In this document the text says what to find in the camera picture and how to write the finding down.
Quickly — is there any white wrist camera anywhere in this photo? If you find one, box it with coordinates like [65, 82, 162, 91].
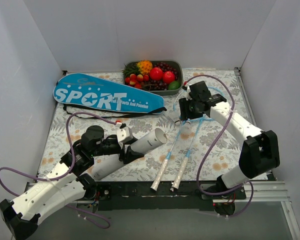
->
[115, 121, 133, 137]
[185, 85, 193, 101]

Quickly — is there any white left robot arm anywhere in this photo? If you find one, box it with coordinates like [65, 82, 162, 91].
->
[0, 125, 149, 240]

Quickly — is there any blue sport racket bag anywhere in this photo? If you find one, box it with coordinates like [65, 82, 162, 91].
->
[53, 73, 167, 118]

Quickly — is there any dark grape bunch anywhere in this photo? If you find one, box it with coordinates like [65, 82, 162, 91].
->
[142, 62, 179, 91]

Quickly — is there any white shuttlecock tube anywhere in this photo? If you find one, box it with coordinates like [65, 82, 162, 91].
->
[91, 128, 167, 181]

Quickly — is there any blue badminton racket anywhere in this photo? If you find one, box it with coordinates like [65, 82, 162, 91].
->
[150, 126, 191, 191]
[170, 86, 227, 193]

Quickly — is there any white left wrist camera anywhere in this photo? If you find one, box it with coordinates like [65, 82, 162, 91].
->
[115, 121, 133, 137]

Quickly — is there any red apple left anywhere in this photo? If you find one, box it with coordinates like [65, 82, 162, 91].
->
[149, 67, 164, 81]

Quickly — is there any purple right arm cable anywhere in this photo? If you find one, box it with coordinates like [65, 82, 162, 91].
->
[182, 74, 255, 218]

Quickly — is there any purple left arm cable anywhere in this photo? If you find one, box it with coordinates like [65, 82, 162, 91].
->
[0, 111, 123, 230]

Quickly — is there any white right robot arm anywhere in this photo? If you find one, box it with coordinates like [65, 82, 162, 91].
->
[179, 81, 280, 199]

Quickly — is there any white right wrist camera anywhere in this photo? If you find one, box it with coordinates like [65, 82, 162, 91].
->
[185, 85, 193, 101]

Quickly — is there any grey fruit tray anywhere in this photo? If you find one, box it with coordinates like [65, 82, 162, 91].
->
[122, 60, 183, 96]

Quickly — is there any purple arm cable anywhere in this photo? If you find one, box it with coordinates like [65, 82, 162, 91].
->
[0, 111, 123, 230]
[182, 74, 255, 218]

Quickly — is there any floral table mat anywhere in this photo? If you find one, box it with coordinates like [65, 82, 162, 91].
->
[36, 69, 269, 183]

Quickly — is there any red apple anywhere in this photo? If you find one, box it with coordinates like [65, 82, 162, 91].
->
[149, 67, 164, 81]
[162, 71, 176, 85]

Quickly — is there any white shuttlecock black band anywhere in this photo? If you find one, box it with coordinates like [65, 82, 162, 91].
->
[174, 120, 181, 126]

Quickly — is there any small red peaches cluster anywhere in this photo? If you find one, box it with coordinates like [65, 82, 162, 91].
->
[124, 73, 150, 90]

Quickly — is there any orange toy pineapple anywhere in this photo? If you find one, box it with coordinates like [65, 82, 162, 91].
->
[136, 60, 153, 75]

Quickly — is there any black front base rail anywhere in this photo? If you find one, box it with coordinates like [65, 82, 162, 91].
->
[67, 180, 237, 212]

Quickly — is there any blue badminton racket left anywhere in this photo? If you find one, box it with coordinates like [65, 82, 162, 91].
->
[150, 126, 191, 191]

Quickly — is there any red apple right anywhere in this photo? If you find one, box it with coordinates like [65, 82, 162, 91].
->
[162, 71, 176, 85]

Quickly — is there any blue badminton racket right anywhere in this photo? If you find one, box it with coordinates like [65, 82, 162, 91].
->
[170, 86, 227, 193]

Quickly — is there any green lime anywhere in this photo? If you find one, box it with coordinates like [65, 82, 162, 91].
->
[168, 80, 181, 90]

